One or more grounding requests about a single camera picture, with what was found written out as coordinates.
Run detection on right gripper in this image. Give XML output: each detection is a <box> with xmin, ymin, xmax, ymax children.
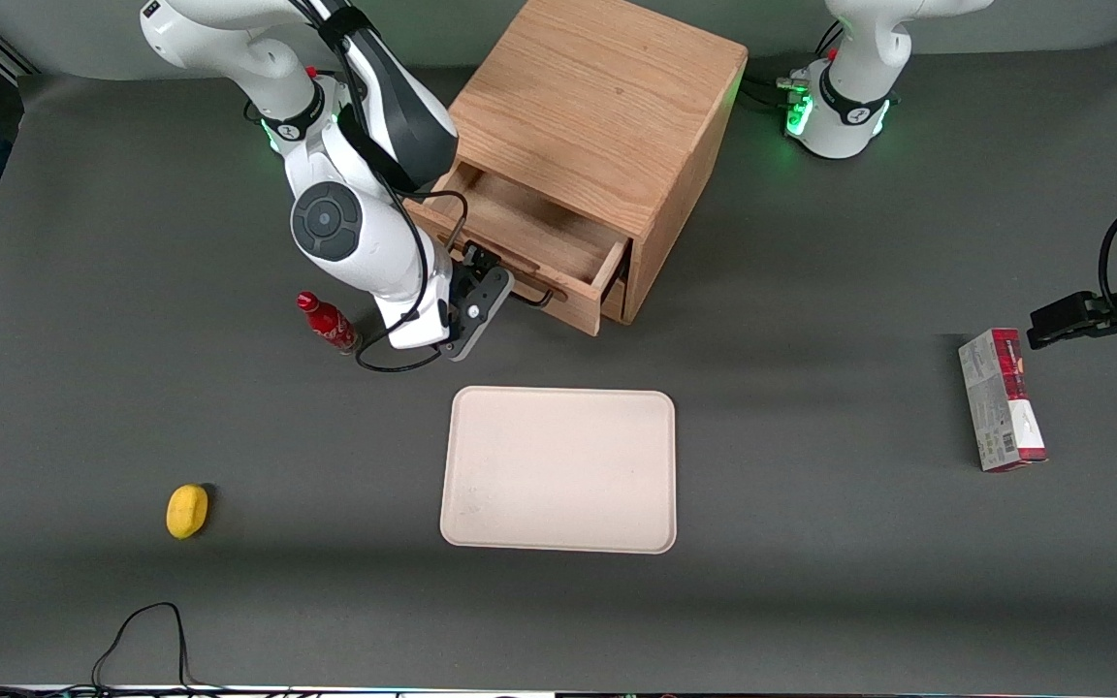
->
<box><xmin>372</xmin><ymin>242</ymin><xmax>514</xmax><ymax>351</ymax></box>

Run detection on grey and red carton box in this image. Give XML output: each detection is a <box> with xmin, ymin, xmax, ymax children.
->
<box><xmin>957</xmin><ymin>328</ymin><xmax>1049</xmax><ymax>473</ymax></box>

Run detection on red cola bottle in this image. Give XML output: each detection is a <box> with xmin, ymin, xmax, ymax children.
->
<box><xmin>296</xmin><ymin>291</ymin><xmax>364</xmax><ymax>356</ymax></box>

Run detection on wooden cabinet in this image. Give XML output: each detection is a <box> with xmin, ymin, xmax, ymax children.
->
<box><xmin>432</xmin><ymin>0</ymin><xmax>749</xmax><ymax>326</ymax></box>

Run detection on cream rectangular tray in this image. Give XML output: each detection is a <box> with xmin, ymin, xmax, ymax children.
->
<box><xmin>439</xmin><ymin>386</ymin><xmax>678</xmax><ymax>555</ymax></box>

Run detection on yellow lemon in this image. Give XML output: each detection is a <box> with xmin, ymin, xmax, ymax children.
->
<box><xmin>166</xmin><ymin>484</ymin><xmax>210</xmax><ymax>540</ymax></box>

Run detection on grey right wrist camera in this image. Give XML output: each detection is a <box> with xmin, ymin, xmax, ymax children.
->
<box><xmin>440</xmin><ymin>267</ymin><xmax>515</xmax><ymax>364</ymax></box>

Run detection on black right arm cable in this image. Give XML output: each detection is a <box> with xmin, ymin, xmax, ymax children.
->
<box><xmin>292</xmin><ymin>0</ymin><xmax>471</xmax><ymax>375</ymax></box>

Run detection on black left arm base cable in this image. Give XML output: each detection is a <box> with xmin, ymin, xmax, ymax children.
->
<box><xmin>741</xmin><ymin>76</ymin><xmax>812</xmax><ymax>110</ymax></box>

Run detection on black floor cable loop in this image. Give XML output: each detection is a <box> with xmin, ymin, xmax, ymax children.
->
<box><xmin>91</xmin><ymin>602</ymin><xmax>193</xmax><ymax>691</ymax></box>

